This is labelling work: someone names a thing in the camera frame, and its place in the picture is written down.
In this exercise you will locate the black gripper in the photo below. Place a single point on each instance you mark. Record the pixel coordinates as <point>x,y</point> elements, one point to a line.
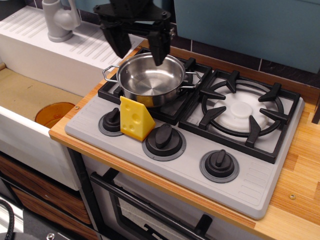
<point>119,18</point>

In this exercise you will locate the stainless steel pot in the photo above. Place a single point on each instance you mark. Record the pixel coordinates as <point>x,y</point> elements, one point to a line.
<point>141,80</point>

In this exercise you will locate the yellow toy cheese wedge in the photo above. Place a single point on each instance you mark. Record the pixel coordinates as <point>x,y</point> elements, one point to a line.
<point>135,119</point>

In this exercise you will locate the black left stove knob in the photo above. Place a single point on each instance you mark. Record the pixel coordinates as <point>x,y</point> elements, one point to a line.
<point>109,124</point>

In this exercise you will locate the black stove knob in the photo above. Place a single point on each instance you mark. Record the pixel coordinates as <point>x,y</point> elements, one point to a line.
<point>109,124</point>
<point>219,166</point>
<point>164,143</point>

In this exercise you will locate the black middle stove knob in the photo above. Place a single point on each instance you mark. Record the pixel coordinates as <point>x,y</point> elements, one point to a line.
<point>164,143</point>

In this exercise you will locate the grey toy stove top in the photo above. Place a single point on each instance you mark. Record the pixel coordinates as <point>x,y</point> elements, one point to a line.
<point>251,191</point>

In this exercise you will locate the black right stove knob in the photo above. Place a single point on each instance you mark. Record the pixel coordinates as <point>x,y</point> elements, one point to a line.
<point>219,166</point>

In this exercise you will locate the grey toy faucet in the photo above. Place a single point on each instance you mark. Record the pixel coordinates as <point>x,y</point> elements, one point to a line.
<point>60,22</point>

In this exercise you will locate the black left burner grate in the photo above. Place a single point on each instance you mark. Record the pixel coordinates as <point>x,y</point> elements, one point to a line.
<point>172,111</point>

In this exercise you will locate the black burner grate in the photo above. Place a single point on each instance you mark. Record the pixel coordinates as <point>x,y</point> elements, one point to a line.
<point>264,144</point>
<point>172,111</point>

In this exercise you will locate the white toy sink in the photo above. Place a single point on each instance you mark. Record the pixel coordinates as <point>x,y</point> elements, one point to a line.
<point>36,72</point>

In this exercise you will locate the orange plastic plate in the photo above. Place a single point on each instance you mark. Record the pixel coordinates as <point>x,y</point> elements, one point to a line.
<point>51,114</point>

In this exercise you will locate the black right burner grate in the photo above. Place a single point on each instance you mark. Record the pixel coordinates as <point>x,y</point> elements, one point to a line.
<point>264,144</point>

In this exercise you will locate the toy oven door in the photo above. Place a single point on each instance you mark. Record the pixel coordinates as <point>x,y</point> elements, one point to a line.
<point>142,212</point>

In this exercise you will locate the upper wooden drawer front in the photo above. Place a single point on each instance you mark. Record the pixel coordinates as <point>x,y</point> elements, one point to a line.
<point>43,186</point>

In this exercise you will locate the wooden drawer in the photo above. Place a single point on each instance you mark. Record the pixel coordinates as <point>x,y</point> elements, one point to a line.
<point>43,186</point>
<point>71,226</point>

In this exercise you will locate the lower wooden drawer front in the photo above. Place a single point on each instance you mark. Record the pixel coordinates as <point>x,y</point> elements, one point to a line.
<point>71,226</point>

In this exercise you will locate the black oven door handle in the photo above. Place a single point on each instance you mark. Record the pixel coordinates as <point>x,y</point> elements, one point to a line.
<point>198,233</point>

